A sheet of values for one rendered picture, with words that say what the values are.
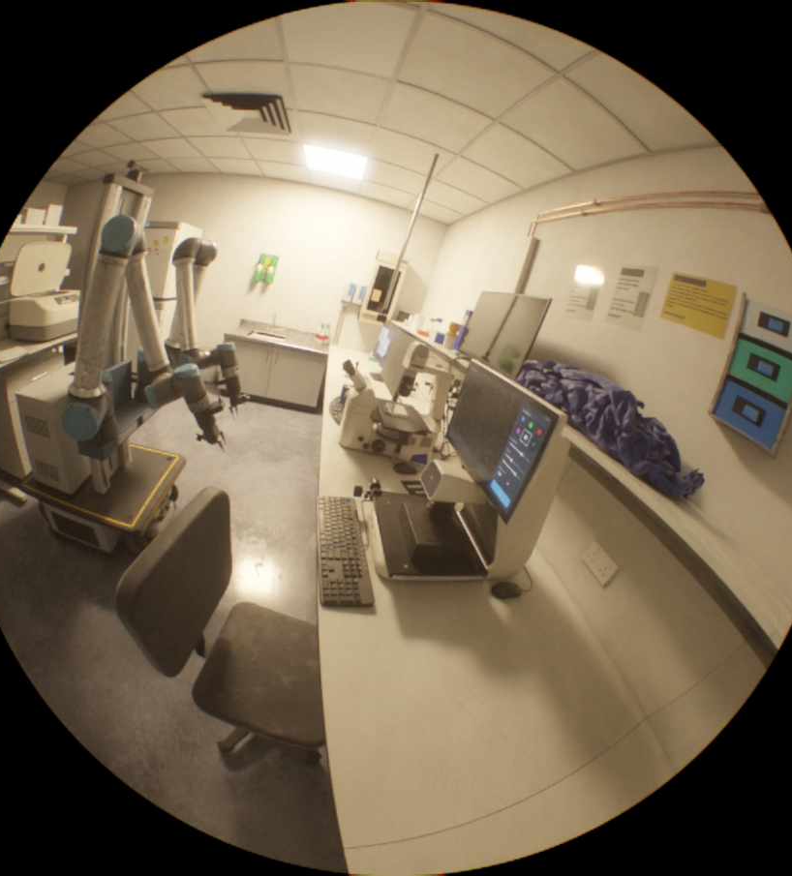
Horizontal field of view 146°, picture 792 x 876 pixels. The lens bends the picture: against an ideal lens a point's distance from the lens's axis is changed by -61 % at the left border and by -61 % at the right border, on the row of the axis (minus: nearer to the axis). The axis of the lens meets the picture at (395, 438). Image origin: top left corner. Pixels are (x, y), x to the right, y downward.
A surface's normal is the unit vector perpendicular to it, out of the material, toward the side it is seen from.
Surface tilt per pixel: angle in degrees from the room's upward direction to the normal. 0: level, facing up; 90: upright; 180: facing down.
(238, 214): 90
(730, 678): 90
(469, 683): 0
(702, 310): 90
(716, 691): 90
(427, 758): 0
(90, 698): 0
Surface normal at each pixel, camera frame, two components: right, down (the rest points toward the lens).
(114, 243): 0.61, 0.37
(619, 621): -0.94, -0.18
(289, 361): 0.18, 0.45
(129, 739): 0.29, -0.87
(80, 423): 0.52, 0.56
